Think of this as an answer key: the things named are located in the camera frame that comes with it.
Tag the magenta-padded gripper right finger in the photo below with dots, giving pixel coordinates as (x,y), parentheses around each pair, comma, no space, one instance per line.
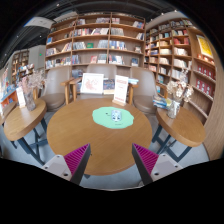
(166,166)

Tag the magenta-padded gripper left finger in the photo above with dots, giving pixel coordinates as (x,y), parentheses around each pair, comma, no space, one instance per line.
(55,166)

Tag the transparent computer mouse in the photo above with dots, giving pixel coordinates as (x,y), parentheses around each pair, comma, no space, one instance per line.
(116,116)

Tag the green smiley mouse pad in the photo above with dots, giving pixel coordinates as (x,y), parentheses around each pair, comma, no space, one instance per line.
(101,118)

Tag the round wooden side table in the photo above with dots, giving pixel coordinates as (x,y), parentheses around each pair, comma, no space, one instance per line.
(23,121)
(181,128)

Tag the glass vase with dried flowers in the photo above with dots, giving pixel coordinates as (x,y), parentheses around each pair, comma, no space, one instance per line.
(173,110)
(30,101)

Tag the stack of colourful books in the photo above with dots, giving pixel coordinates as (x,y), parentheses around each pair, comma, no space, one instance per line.
(160,101)

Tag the small white table card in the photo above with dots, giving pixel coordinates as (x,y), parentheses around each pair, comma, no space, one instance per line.
(21,97)

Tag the white sign on wooden stand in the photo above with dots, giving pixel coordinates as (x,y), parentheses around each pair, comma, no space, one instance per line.
(120,89)

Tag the white framed floral picture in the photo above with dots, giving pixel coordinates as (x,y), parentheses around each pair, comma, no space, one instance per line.
(92,83)

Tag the light blue book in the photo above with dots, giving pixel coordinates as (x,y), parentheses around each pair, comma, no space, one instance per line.
(133,81)

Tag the distant wooden bookshelf unit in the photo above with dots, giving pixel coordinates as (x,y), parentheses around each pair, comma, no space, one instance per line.
(21,65)

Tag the angled wooden bookshelf unit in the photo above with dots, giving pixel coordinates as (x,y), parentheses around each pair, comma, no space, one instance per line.
(183,56)

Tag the wide wooden bookshelf unit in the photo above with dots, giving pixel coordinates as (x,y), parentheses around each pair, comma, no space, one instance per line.
(96,43)

